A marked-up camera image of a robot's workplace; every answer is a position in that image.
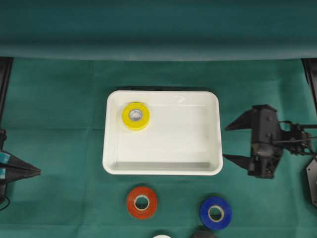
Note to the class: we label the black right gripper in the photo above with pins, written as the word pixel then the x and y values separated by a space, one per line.
pixel 265 153

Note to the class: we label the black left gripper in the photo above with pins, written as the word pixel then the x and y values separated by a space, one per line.
pixel 12 168

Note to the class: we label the blue tape roll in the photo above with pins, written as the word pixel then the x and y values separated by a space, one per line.
pixel 222 206

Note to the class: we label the yellow tape roll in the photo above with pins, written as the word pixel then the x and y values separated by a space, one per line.
pixel 135 116

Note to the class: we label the white tape roll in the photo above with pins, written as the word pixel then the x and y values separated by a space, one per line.
pixel 161 236

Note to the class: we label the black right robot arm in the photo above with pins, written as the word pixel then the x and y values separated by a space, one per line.
pixel 295 139

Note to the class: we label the black tape roll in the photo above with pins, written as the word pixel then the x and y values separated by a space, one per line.
pixel 203 234

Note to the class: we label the red tape roll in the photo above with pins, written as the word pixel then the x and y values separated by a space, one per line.
pixel 147 193

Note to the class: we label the green table cloth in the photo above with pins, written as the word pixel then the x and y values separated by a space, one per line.
pixel 55 116

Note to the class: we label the white plastic tray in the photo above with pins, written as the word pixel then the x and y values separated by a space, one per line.
pixel 183 136

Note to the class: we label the black right table frame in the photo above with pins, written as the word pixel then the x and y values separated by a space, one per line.
pixel 310 69

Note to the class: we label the black table frame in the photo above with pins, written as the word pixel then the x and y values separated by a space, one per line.
pixel 5 70
pixel 310 69

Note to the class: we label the black left table frame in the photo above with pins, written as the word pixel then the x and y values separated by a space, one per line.
pixel 5 70

